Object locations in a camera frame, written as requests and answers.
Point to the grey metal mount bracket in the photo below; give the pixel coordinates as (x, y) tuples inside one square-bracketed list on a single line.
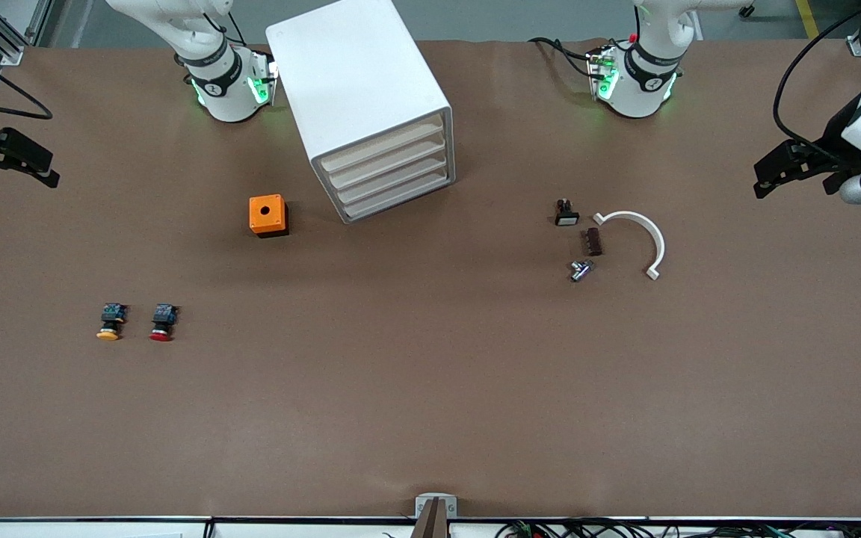
[(421, 501)]

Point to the brown bar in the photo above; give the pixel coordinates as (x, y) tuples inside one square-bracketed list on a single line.
[(430, 523)]

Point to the white drawer cabinet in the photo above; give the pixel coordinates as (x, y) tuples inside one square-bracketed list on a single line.
[(356, 75)]

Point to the yellow mushroom push button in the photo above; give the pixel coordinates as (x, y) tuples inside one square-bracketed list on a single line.
[(107, 335)]

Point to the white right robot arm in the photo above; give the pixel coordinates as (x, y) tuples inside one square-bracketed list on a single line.
[(225, 90)]

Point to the brown terminal block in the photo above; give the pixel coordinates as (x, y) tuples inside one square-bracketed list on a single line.
[(593, 242)]

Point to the cream plastic drawer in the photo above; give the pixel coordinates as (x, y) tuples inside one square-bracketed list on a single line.
[(382, 147), (397, 200), (393, 183), (389, 166)]

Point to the silver key switch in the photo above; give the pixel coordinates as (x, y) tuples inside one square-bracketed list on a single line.
[(580, 272)]

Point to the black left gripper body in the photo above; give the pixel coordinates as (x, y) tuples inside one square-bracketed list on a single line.
[(836, 128)]

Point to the red mushroom push button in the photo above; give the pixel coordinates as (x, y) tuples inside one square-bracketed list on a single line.
[(161, 336)]

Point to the white table edge rail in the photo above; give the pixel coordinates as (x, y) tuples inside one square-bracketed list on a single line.
[(102, 529)]

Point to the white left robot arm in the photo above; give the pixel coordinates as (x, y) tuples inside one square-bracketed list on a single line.
[(636, 93)]

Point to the white curved plastic arc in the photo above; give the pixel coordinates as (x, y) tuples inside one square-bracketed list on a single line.
[(658, 243)]

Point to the orange push button box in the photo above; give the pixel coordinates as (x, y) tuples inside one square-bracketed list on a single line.
[(257, 218)]

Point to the black switch with white face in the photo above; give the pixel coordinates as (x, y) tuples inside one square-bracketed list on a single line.
[(566, 218)]

